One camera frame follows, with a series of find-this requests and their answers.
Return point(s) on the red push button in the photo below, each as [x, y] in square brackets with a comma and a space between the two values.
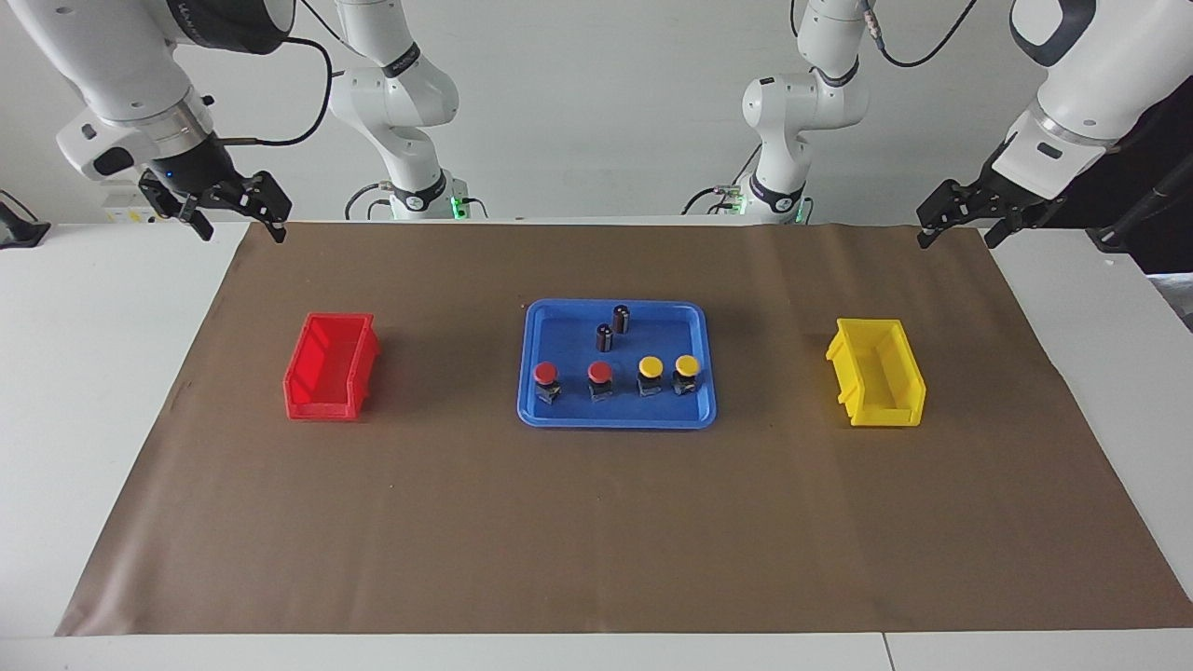
[600, 373]
[546, 375]

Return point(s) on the yellow plastic bin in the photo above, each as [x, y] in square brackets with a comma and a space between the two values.
[885, 417]

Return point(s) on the yellow push button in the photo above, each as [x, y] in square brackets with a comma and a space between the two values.
[650, 367]
[687, 365]

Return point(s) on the red plastic bin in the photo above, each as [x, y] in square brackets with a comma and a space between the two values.
[322, 410]

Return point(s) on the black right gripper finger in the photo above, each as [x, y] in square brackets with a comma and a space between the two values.
[198, 226]
[277, 230]

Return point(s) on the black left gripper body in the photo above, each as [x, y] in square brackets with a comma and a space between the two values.
[988, 200]

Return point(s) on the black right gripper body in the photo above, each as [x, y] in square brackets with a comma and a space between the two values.
[210, 177]

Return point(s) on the black cylindrical capacitor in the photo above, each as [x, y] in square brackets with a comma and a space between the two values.
[604, 338]
[622, 320]

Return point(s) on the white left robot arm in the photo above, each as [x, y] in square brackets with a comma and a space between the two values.
[1109, 56]

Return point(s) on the blue plastic tray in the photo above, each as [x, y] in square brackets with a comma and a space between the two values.
[559, 326]

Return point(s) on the black background panel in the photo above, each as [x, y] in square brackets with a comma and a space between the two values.
[1165, 140]

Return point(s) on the white wall socket box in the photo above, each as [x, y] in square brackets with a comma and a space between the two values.
[121, 207]

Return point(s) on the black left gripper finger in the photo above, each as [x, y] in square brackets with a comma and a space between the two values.
[925, 236]
[996, 233]

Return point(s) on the black stand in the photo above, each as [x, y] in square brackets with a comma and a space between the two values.
[1142, 214]

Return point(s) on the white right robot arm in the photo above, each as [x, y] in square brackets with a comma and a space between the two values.
[121, 65]

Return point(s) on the brown paper table mat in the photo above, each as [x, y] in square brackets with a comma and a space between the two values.
[596, 522]

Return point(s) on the black device at table edge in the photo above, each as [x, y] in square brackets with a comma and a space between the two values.
[19, 231]

